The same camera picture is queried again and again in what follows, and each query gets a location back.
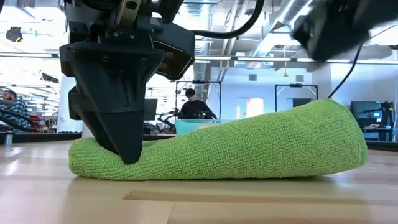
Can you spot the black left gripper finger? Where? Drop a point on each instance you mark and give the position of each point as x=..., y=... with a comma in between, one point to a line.
x=118, y=93
x=81, y=105

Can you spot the green microfiber towel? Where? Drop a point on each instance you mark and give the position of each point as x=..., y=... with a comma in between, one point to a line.
x=248, y=149

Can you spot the grey metal cylinder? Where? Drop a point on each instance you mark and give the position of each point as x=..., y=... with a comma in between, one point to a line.
x=8, y=140

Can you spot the teal plastic basket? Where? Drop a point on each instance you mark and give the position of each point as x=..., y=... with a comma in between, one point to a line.
x=192, y=126

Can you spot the white plant pot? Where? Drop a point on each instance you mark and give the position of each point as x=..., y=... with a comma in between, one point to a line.
x=86, y=130

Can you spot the black computer monitor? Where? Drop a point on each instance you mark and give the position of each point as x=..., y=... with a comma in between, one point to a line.
x=150, y=109
x=368, y=112

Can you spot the person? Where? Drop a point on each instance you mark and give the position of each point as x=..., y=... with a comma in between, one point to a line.
x=15, y=109
x=194, y=107

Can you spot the black ceiling device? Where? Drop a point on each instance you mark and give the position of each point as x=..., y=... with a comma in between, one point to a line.
x=14, y=33

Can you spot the dark desk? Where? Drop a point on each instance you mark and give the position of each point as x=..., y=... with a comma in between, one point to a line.
x=377, y=130

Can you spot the wall air vent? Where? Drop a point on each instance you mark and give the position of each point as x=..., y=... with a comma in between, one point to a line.
x=252, y=77
x=299, y=77

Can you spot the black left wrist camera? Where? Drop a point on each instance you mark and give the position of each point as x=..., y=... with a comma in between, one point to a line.
x=174, y=53

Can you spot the black station frame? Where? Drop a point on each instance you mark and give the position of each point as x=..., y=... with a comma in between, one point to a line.
x=199, y=81
x=295, y=85

